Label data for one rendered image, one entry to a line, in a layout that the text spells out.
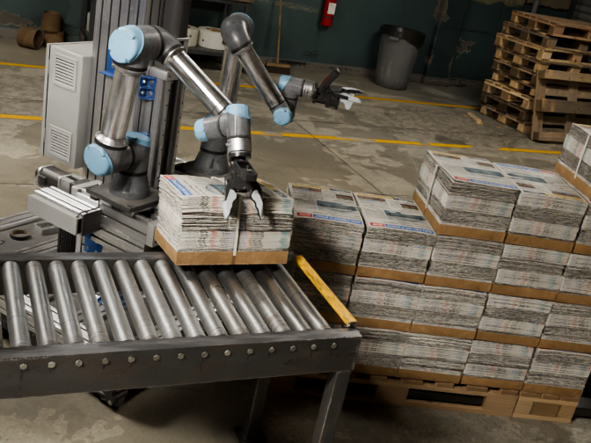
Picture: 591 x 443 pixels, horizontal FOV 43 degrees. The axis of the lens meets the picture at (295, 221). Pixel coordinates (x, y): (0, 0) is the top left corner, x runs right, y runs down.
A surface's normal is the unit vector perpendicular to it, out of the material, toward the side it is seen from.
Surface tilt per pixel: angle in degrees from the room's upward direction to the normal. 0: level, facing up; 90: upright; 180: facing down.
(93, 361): 90
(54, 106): 90
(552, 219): 90
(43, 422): 0
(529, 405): 90
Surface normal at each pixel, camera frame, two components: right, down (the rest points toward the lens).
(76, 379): 0.38, 0.42
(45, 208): -0.52, 0.23
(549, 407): 0.09, 0.40
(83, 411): 0.18, -0.91
